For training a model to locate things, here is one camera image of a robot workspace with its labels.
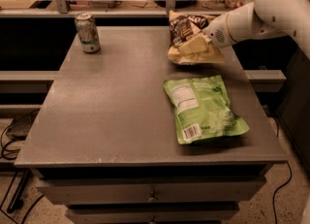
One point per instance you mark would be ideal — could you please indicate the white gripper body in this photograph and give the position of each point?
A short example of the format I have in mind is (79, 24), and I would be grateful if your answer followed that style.
(215, 33)

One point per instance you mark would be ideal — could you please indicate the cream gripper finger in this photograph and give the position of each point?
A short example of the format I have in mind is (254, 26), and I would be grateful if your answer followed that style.
(195, 45)

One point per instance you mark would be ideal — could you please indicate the brown chip bag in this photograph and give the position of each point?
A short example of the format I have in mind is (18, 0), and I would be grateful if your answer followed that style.
(184, 27)

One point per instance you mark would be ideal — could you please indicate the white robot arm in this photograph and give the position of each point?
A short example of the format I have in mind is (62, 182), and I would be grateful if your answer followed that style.
(257, 20)

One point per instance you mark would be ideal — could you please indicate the green snack bag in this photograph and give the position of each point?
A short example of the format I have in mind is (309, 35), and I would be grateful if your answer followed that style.
(202, 110)

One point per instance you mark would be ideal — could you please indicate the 7up soda can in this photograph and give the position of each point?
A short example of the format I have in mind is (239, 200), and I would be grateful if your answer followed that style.
(87, 32)

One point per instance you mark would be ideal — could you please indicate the grey drawer cabinet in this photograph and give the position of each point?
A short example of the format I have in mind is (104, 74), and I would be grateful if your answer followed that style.
(107, 116)

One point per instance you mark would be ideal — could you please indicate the upper grey drawer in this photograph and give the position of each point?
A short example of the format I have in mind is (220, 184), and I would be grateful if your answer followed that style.
(150, 190)

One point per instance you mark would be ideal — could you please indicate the grey drawer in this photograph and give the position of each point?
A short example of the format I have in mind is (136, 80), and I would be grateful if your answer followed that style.
(151, 215)
(150, 190)

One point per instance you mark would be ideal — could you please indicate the lower grey drawer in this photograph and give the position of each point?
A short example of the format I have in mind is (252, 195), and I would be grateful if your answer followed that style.
(151, 215)

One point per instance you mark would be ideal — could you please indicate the black power adapter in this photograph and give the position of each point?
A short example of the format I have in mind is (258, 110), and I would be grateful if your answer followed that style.
(20, 127)

